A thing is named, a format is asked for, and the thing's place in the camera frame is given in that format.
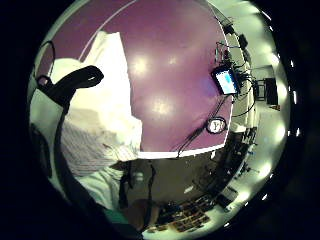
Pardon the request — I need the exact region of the white cloth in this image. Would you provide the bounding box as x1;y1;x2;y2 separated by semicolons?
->
49;30;144;161

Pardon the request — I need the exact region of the round black and white tracker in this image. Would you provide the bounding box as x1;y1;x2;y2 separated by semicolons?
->
205;115;229;135

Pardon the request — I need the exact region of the black tablet with lit screen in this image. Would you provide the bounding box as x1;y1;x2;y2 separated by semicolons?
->
210;64;242;97

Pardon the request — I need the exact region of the the person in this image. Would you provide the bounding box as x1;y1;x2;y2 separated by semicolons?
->
77;165;162;236

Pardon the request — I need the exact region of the dark shelf with boxes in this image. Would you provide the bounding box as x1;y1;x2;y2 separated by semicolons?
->
155;194;214;233

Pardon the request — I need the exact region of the black cabinet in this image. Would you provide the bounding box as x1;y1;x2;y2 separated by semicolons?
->
262;77;280;106

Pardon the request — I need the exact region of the black hanging strap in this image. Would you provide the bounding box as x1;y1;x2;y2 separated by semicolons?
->
146;160;158;209

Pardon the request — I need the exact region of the black cable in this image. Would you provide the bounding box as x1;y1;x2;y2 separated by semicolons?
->
175;94;231;158

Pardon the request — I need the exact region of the black stand with cables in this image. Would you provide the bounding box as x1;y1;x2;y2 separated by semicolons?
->
214;39;236;66

